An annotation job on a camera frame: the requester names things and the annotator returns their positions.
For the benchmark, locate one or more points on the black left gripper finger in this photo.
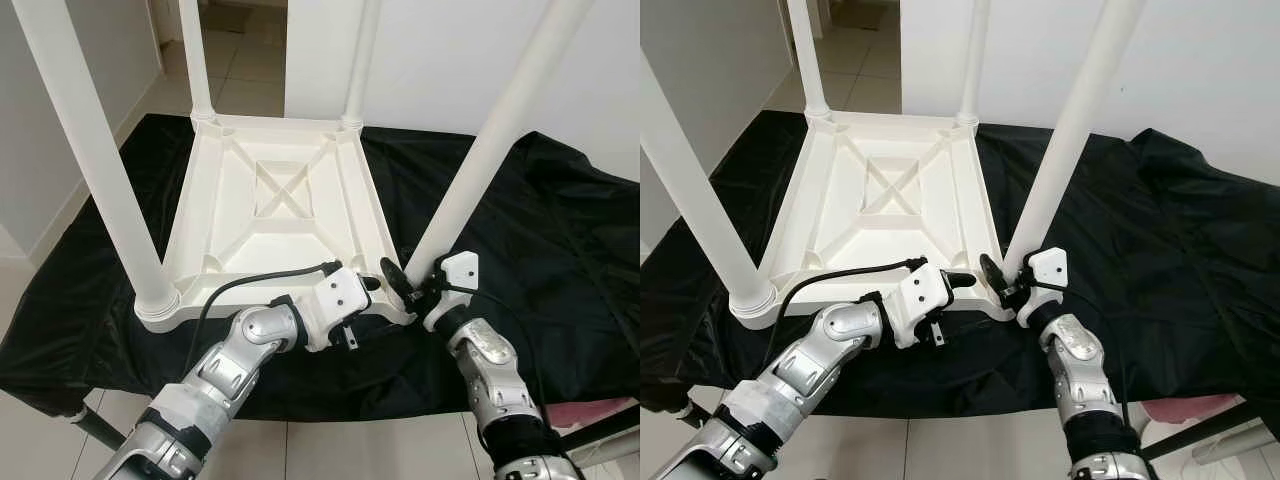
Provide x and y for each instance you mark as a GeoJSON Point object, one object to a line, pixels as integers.
{"type": "Point", "coordinates": [371, 284]}
{"type": "Point", "coordinates": [960, 280]}

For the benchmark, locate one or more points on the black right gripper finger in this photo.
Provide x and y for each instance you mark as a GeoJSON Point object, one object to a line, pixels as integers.
{"type": "Point", "coordinates": [992, 275]}
{"type": "Point", "coordinates": [396, 280]}

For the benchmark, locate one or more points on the white plastic children table top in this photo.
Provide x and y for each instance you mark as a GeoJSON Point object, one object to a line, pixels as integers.
{"type": "Point", "coordinates": [280, 205]}
{"type": "Point", "coordinates": [890, 200]}

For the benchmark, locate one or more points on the white plastic table leg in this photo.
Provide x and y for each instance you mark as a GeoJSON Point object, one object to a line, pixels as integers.
{"type": "Point", "coordinates": [1075, 130]}
{"type": "Point", "coordinates": [196, 60]}
{"type": "Point", "coordinates": [700, 200]}
{"type": "Point", "coordinates": [808, 60]}
{"type": "Point", "coordinates": [500, 130]}
{"type": "Point", "coordinates": [975, 60]}
{"type": "Point", "coordinates": [362, 60]}
{"type": "Point", "coordinates": [90, 150]}

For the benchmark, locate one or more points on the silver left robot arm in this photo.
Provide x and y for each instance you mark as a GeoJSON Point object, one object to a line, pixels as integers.
{"type": "Point", "coordinates": [215, 375]}
{"type": "Point", "coordinates": [800, 370]}

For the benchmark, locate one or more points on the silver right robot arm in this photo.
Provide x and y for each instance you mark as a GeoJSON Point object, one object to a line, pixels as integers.
{"type": "Point", "coordinates": [500, 375]}
{"type": "Point", "coordinates": [1085, 370]}

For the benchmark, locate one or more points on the black shiny table cloth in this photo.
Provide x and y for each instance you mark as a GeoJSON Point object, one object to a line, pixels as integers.
{"type": "Point", "coordinates": [1200, 330]}
{"type": "Point", "coordinates": [570, 330]}

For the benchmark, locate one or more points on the pink cloth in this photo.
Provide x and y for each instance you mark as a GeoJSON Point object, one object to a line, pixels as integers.
{"type": "Point", "coordinates": [595, 408]}
{"type": "Point", "coordinates": [1195, 405]}

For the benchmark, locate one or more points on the black metal table leg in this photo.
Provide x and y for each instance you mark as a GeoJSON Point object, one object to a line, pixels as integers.
{"type": "Point", "coordinates": [600, 425]}
{"type": "Point", "coordinates": [1210, 428]}
{"type": "Point", "coordinates": [690, 412]}
{"type": "Point", "coordinates": [95, 428]}

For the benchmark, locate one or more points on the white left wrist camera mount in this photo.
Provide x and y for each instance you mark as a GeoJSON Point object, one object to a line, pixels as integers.
{"type": "Point", "coordinates": [335, 298]}
{"type": "Point", "coordinates": [920, 295]}

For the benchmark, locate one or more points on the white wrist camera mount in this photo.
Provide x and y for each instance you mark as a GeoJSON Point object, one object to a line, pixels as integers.
{"type": "Point", "coordinates": [920, 295]}
{"type": "Point", "coordinates": [460, 270]}
{"type": "Point", "coordinates": [1048, 266]}
{"type": "Point", "coordinates": [335, 298]}

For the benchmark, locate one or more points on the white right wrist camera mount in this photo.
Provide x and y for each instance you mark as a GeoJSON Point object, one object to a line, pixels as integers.
{"type": "Point", "coordinates": [460, 270]}
{"type": "Point", "coordinates": [1048, 266]}

